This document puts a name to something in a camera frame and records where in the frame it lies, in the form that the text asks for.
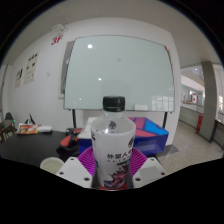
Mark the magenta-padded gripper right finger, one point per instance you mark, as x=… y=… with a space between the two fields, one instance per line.
x=148 y=170

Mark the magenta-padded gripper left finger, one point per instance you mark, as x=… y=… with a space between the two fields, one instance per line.
x=75 y=170

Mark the white-labelled clear drink bottle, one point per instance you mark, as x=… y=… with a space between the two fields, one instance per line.
x=113 y=146

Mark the flat round red coaster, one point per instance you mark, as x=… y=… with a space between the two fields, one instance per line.
x=125 y=186

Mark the black and red desk tool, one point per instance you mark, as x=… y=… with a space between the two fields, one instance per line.
x=68 y=141

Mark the blue cardboard box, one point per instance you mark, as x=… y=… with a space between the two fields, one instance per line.
x=151 y=136

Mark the small white flat device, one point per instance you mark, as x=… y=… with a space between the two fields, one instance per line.
x=45 y=128

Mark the colourful magazine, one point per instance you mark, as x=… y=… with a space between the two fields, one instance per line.
x=29 y=129

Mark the red fire extinguisher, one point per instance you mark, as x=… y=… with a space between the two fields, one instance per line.
x=199 y=122

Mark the black chair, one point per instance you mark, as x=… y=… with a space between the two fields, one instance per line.
x=6 y=126

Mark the grey bulletin board with papers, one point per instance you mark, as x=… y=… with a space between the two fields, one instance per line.
x=66 y=66

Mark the large whiteboard on stand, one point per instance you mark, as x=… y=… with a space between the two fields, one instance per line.
x=116 y=70

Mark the red floor number sign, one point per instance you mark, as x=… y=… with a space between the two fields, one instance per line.
x=56 y=40

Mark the white ceiling fixture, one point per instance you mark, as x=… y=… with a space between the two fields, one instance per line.
x=59 y=28

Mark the white wall switch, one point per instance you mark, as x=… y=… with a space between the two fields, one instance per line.
x=48 y=73

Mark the small white wall poster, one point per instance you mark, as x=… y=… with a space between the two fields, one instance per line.
x=19 y=78

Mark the large white wall poster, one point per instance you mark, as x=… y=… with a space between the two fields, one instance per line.
x=31 y=66

